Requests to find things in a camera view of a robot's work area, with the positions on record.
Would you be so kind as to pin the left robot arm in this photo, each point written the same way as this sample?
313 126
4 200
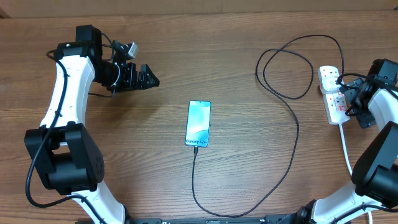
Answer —
63 153

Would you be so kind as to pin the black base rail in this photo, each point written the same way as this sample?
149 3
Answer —
268 219

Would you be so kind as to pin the white power strip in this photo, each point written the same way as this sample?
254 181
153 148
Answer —
335 103

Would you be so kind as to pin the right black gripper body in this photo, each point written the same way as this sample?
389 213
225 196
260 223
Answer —
360 108

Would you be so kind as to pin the white charger plug adapter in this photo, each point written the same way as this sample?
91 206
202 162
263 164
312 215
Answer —
329 85

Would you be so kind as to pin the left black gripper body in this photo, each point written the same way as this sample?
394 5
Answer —
126 81

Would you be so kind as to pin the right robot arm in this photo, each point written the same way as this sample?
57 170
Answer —
373 184

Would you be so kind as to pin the Galaxy S24+ smartphone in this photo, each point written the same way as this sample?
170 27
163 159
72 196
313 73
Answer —
198 123

